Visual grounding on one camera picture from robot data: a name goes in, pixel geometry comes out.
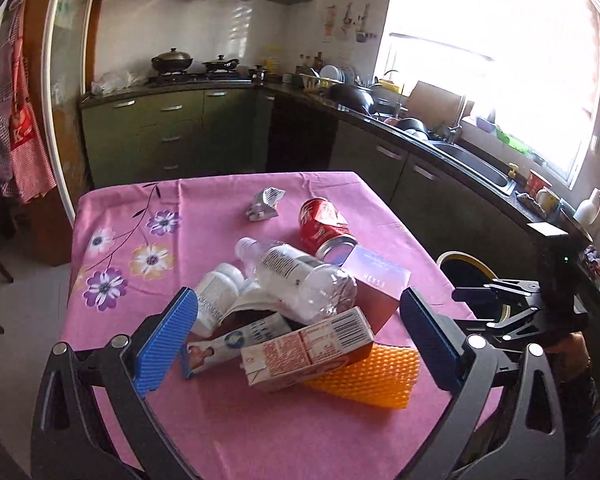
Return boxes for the red checked apron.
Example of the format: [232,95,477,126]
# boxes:
[0,0,58,203]

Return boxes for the wooden cutting board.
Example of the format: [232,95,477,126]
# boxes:
[405,80,468,126]

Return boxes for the clear plastic bags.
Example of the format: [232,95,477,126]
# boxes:
[91,71,146,96]

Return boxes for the wall stickers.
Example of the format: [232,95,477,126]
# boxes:
[322,4,378,43]

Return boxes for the clear plastic bottle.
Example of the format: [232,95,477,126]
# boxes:
[235,236,358,326]

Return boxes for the white paper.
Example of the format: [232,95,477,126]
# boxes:
[220,282,281,321]

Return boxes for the black frying pan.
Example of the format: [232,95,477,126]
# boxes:
[201,55,241,73]

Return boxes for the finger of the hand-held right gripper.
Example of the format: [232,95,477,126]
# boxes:
[452,279,545,312]
[455,307,547,347]

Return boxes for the yellow mug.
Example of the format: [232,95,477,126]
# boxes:
[536,187,561,213]

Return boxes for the person's right hand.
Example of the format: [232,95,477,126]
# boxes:
[547,332,593,383]

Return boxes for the dish rack with plates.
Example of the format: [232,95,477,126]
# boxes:
[300,64,356,92]

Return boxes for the person's right forearm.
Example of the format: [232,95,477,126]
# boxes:
[555,375,600,466]

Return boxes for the steel kitchen sink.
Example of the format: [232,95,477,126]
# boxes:
[430,141,516,196]

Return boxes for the purple cardboard box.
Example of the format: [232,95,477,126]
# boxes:
[340,246,412,333]

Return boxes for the green kitchen cabinets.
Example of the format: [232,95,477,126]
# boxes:
[80,85,600,411]

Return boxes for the crumpled silver wrapper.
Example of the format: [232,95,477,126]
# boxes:
[245,186,286,222]

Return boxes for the orange foam net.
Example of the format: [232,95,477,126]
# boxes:
[302,342,421,410]

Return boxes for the orange white drink carton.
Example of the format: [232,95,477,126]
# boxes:
[240,306,376,392]

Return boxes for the yellow rimmed trash bin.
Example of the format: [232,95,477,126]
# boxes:
[436,251,512,326]

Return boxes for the steel faucet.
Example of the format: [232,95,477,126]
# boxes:
[447,95,468,143]

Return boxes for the blue white toothpaste box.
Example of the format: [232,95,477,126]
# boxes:
[181,311,293,380]

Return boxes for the white jug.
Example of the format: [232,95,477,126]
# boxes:
[573,188,600,226]

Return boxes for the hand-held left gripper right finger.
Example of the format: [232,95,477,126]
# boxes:
[399,287,566,480]

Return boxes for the white pill bottle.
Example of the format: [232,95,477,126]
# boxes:
[192,262,246,338]

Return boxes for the large black wok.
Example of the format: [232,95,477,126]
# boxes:
[327,83,376,113]

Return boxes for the black wok with lid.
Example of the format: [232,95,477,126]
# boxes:
[151,48,195,75]

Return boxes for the dented red soda can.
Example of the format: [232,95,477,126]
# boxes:
[299,197,359,261]

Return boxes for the pink floral tablecloth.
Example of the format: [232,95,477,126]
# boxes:
[66,171,501,480]

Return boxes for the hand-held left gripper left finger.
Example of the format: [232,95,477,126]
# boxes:
[31,287,201,480]

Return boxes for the red cup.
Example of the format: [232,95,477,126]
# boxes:
[525,169,553,198]

